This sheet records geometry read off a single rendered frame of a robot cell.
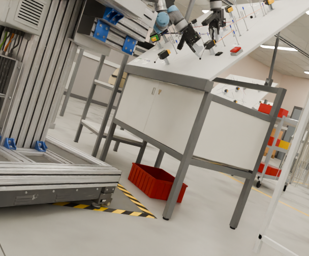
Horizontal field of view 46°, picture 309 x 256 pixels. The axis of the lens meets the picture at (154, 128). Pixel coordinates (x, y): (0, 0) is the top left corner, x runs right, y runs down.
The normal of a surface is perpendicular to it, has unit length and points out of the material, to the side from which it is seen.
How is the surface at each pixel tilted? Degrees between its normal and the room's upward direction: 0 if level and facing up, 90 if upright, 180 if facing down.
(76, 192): 90
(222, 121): 90
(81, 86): 90
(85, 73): 90
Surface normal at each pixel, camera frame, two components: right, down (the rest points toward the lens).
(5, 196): 0.80, 0.33
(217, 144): 0.47, 0.22
